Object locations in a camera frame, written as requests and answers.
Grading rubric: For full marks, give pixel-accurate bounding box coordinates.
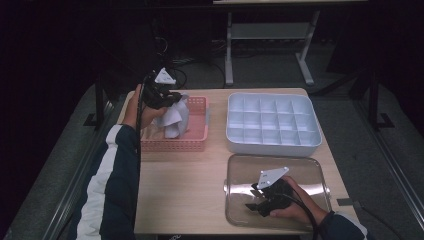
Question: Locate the white metal desk frame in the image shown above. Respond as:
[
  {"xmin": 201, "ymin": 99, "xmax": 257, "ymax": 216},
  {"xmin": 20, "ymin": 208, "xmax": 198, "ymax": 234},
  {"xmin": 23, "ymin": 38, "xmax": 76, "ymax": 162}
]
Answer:
[{"xmin": 212, "ymin": 0, "xmax": 368, "ymax": 87}]

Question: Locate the clear plastic box lid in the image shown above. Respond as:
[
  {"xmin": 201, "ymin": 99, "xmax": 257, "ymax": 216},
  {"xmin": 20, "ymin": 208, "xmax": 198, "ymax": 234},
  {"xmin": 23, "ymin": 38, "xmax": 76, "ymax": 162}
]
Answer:
[{"xmin": 222, "ymin": 153, "xmax": 333, "ymax": 232}]

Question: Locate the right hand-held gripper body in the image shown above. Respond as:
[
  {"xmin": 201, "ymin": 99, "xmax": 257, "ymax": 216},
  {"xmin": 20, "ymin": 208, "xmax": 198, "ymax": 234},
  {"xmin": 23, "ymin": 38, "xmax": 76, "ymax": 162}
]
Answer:
[{"xmin": 253, "ymin": 166, "xmax": 304, "ymax": 218}]

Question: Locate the black metal stand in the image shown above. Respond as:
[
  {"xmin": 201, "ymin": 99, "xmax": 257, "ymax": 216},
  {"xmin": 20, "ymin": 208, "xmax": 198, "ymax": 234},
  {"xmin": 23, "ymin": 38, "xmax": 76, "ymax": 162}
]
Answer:
[
  {"xmin": 83, "ymin": 74, "xmax": 108, "ymax": 129},
  {"xmin": 367, "ymin": 71, "xmax": 396, "ymax": 131}
]

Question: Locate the aluminium floor rail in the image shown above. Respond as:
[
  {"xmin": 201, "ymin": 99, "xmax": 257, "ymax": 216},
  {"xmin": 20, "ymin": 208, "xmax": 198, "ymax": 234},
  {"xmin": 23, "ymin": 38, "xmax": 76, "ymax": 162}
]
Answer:
[
  {"xmin": 352, "ymin": 99, "xmax": 424, "ymax": 231},
  {"xmin": 41, "ymin": 99, "xmax": 117, "ymax": 240}
]

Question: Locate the person's right hand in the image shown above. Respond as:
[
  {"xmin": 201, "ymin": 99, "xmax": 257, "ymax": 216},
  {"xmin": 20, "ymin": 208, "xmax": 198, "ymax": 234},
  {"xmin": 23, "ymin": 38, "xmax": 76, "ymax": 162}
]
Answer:
[{"xmin": 269, "ymin": 175, "xmax": 330, "ymax": 226}]

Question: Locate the bundle of floor cables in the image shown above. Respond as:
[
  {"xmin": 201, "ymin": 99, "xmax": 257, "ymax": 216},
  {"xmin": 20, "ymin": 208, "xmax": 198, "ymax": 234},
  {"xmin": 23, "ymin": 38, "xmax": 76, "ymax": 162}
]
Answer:
[{"xmin": 152, "ymin": 34, "xmax": 228, "ymax": 90}]

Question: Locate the hand-held gripper cable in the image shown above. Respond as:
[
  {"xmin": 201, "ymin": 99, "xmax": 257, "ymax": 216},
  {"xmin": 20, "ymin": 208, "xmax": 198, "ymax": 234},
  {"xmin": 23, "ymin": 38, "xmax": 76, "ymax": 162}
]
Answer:
[
  {"xmin": 134, "ymin": 74, "xmax": 152, "ymax": 161},
  {"xmin": 283, "ymin": 192, "xmax": 320, "ymax": 240}
]

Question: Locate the pink plastic basket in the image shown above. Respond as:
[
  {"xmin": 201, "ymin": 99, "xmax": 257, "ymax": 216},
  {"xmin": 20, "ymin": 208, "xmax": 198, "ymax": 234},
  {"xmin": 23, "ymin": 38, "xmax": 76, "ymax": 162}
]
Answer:
[{"xmin": 139, "ymin": 96, "xmax": 210, "ymax": 153}]

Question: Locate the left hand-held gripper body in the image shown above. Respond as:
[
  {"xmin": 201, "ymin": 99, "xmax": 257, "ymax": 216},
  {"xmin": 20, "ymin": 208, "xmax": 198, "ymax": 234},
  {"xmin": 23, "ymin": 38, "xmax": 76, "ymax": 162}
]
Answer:
[{"xmin": 141, "ymin": 67, "xmax": 178, "ymax": 110}]

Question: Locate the left hand-held gripper cable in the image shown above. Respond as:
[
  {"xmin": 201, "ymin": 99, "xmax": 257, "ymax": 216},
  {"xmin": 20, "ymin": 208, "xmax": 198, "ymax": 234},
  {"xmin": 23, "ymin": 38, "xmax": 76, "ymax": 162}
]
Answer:
[{"xmin": 134, "ymin": 74, "xmax": 152, "ymax": 161}]

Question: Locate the white compartment storage box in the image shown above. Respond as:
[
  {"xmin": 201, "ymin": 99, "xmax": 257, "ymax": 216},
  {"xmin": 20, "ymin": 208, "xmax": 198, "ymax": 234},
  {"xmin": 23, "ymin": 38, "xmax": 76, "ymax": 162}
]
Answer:
[{"xmin": 225, "ymin": 92, "xmax": 323, "ymax": 158}]

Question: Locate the right hand-held gripper cable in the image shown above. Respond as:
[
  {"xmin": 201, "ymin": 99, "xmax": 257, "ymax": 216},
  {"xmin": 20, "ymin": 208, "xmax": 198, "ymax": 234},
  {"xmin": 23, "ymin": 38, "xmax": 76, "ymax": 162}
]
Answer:
[{"xmin": 283, "ymin": 192, "xmax": 320, "ymax": 240}]

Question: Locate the person's left hand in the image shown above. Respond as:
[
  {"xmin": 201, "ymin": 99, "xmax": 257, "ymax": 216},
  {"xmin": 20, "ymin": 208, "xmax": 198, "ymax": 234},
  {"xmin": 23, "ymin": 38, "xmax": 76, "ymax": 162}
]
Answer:
[{"xmin": 121, "ymin": 83, "xmax": 168, "ymax": 132}]

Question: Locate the grey tape strip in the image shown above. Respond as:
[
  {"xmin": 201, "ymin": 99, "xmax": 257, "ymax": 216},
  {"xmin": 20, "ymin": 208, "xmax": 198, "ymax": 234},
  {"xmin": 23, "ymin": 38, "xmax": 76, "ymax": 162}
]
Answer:
[{"xmin": 336, "ymin": 197, "xmax": 362, "ymax": 208}]

